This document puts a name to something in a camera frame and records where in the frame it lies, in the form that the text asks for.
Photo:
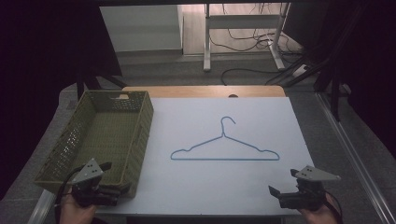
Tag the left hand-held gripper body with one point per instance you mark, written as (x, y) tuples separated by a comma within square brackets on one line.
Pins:
[(88, 172)]

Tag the aluminium table frame bar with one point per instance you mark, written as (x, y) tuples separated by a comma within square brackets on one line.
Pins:
[(42, 207)]

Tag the white table mat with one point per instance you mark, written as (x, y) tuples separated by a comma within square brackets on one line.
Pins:
[(218, 186)]

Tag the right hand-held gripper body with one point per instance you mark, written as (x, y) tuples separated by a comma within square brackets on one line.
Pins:
[(308, 193)]

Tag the black stand legs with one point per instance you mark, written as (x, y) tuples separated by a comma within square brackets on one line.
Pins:
[(93, 83)]

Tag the white cabinet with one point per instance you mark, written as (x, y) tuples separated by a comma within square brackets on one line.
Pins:
[(140, 28)]

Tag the person's left hand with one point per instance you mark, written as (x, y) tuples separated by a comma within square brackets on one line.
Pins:
[(74, 214)]

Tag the black metal stand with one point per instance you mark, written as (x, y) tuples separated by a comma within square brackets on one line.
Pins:
[(335, 93)]

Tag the olive green woven basket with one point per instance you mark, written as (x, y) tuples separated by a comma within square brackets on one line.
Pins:
[(112, 137)]

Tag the wooden table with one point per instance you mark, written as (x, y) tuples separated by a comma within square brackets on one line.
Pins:
[(202, 91)]

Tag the white metal desk frame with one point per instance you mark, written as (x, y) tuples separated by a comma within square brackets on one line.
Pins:
[(243, 21)]

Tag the person's right hand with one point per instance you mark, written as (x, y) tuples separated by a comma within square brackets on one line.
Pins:
[(320, 216)]

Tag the aluminium floor rail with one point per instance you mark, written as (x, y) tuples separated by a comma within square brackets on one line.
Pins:
[(355, 155)]

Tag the white power strip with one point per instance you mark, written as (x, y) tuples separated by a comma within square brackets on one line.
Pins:
[(300, 70)]

